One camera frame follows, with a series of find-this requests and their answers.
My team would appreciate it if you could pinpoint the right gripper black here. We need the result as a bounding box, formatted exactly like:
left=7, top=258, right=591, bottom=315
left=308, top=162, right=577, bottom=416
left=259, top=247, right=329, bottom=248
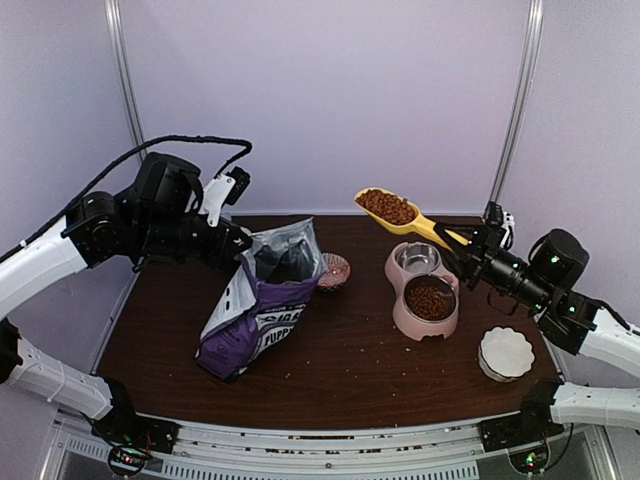
left=431, top=223, right=553, bottom=314

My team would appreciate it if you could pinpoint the brown pet food kibble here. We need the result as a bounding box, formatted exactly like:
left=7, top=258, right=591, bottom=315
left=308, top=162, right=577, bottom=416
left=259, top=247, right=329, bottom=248
left=355, top=188, right=457, bottom=323

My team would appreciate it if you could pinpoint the purple pet food bag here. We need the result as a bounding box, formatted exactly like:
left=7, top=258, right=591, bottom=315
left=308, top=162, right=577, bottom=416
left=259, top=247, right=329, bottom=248
left=195, top=218, right=327, bottom=382

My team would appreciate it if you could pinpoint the yellow plastic scoop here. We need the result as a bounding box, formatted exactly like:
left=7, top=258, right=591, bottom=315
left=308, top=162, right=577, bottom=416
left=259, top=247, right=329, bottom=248
left=354, top=187, right=452, bottom=250

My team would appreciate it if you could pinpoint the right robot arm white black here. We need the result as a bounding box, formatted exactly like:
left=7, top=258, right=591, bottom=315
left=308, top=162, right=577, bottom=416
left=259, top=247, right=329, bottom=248
left=434, top=223, right=639, bottom=442

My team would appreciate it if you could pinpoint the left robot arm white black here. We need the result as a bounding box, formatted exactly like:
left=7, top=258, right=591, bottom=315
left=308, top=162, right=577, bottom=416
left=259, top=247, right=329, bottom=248
left=1, top=152, right=252, bottom=444

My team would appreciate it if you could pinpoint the pink double pet feeder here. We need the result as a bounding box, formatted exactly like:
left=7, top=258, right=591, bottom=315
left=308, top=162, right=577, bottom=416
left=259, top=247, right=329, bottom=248
left=384, top=242, right=459, bottom=342

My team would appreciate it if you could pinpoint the rear steel feeder bowl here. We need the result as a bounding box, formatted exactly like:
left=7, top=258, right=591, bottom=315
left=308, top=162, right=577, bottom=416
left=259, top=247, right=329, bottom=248
left=394, top=242, right=441, bottom=274

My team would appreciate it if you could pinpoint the steel feeder bowl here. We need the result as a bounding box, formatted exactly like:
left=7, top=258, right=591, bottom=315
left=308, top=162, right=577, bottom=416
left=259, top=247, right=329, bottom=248
left=394, top=242, right=441, bottom=274
left=403, top=275, right=458, bottom=322

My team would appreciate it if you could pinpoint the front steel feeder bowl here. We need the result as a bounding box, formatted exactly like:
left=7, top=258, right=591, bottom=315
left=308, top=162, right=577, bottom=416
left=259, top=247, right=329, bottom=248
left=403, top=275, right=458, bottom=322

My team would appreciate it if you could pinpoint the red patterned small bowl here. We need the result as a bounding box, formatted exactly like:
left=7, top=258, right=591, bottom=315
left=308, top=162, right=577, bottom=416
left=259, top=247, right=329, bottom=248
left=317, top=252, right=351, bottom=292

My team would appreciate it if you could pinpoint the white scalloped ceramic bowl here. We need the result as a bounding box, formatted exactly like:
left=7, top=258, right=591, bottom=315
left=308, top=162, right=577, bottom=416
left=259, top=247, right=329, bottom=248
left=478, top=327, right=535, bottom=383

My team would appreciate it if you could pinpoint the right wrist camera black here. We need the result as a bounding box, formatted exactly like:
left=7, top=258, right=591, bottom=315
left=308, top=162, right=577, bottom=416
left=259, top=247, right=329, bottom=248
left=483, top=201, right=515, bottom=250

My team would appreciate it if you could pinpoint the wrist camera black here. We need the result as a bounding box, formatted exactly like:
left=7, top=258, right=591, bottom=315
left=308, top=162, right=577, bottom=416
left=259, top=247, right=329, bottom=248
left=483, top=201, right=515, bottom=250
left=199, top=167, right=251, bottom=227

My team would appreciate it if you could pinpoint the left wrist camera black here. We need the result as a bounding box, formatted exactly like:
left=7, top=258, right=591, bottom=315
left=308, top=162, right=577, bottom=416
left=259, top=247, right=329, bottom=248
left=199, top=167, right=251, bottom=227

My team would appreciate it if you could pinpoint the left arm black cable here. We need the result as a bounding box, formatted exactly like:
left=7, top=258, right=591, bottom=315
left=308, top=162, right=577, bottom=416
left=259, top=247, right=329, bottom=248
left=84, top=133, right=253, bottom=201

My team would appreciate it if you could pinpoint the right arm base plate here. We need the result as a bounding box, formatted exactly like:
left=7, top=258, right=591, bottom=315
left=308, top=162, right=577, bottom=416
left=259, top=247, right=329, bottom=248
left=478, top=413, right=565, bottom=453

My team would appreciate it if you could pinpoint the front aluminium rail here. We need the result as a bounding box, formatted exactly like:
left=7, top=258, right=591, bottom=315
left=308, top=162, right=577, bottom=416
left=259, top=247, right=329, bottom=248
left=49, top=394, right=621, bottom=480

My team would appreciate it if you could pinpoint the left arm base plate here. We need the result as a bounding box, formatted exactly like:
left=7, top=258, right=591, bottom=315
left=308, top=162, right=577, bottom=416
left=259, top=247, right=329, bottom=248
left=85, top=412, right=180, bottom=454

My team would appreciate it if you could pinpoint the left aluminium frame post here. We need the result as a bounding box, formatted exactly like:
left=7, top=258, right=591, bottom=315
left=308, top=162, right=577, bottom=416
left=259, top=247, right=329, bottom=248
left=104, top=0, right=144, bottom=145

